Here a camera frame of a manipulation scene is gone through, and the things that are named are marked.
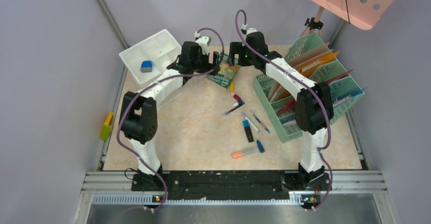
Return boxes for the dark purple pen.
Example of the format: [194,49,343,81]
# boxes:
[224,105,242,116]

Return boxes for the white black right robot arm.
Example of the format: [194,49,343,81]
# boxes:
[229,28,334,189]

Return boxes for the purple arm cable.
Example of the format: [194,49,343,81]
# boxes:
[234,9,334,211]
[116,27,225,213]

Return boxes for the blue marker cap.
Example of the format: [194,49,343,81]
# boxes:
[256,140,265,153]

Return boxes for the green Treehouse paperback book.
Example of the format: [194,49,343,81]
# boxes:
[206,53,240,89]

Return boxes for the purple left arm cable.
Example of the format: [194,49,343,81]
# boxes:
[116,27,225,213]

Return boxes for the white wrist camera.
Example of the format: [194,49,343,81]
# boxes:
[194,31,211,55]
[240,24,258,37]

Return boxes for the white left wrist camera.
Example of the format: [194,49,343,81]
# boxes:
[194,31,211,55]

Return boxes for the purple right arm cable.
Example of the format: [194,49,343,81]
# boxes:
[234,9,334,211]

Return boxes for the green plastic file rack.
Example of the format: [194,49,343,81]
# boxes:
[252,33,365,144]

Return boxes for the orange folder binder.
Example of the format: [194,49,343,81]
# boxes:
[273,49,340,89]

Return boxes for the blue clear gel pen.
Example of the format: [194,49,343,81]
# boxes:
[251,111,270,134]

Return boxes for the orange cap clear marker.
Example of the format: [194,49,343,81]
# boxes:
[231,148,259,159]

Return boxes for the white blue pen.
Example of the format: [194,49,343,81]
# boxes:
[241,112,260,133]

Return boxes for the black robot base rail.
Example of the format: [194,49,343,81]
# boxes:
[132,169,332,193]

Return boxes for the yellow green clip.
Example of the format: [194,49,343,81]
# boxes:
[99,111,113,141]

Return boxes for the blue file folder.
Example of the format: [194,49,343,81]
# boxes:
[332,87,367,109]

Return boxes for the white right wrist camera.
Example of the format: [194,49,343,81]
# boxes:
[240,24,258,37]

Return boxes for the blue grey eraser block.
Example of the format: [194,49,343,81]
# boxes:
[140,60,153,73]

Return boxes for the red plastic folder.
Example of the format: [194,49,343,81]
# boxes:
[276,69,354,116]

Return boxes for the white plastic drawer organizer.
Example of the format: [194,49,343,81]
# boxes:
[119,29,181,92]

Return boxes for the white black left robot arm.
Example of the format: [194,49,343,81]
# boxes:
[118,37,221,190]

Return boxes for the black marker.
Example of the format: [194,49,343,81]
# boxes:
[242,119,254,143]

